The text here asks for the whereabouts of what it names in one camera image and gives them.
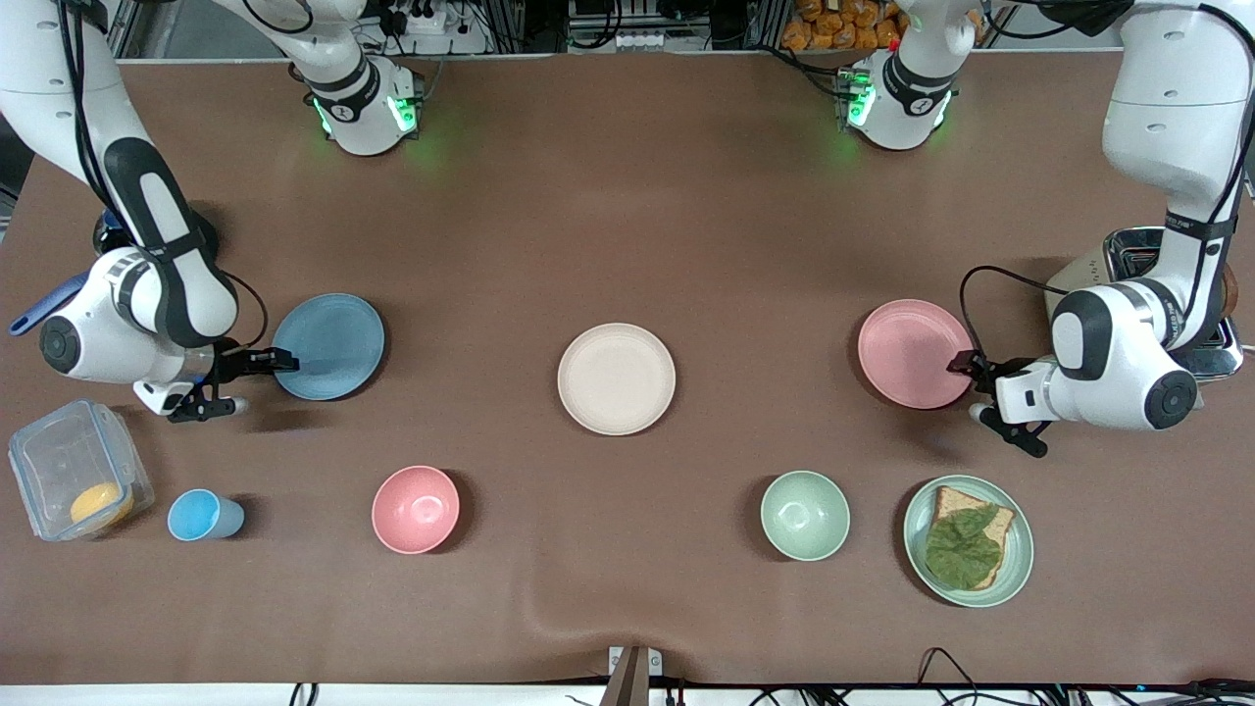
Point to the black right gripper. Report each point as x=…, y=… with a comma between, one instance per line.
x=235, y=364

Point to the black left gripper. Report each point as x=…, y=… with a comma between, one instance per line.
x=992, y=373

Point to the pink plate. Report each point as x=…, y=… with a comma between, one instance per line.
x=912, y=354

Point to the blue plate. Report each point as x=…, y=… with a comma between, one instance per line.
x=333, y=346

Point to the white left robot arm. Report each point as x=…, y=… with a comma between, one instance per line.
x=1118, y=353

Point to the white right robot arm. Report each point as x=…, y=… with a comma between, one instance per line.
x=176, y=294

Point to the toast bread slice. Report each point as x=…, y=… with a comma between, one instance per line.
x=951, y=500

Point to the blue cup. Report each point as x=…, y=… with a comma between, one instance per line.
x=201, y=516

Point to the green lettuce leaf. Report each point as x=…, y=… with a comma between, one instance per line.
x=961, y=554

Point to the green plate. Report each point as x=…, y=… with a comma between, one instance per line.
x=1020, y=549

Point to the silver toaster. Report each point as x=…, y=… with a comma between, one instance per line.
x=1128, y=253

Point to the pink bowl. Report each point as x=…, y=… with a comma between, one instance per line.
x=416, y=509

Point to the glass lid blue knob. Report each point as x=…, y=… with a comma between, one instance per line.
x=115, y=220

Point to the green bowl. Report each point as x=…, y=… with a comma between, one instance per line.
x=805, y=516

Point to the yellow food piece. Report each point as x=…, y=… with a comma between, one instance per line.
x=98, y=504

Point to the clear plastic lidded container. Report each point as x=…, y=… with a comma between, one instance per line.
x=59, y=461

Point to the brown bread slice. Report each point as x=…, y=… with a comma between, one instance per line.
x=1229, y=292

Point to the beige plate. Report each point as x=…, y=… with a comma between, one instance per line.
x=616, y=378

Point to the bag of orange snacks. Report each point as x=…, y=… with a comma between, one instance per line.
x=843, y=27

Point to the brown table mat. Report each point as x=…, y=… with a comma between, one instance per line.
x=627, y=216

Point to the white power strip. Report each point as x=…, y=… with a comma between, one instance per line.
x=436, y=25

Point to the metal table clamp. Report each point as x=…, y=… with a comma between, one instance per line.
x=634, y=672

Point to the white plug block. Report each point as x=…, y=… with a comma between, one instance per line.
x=642, y=41

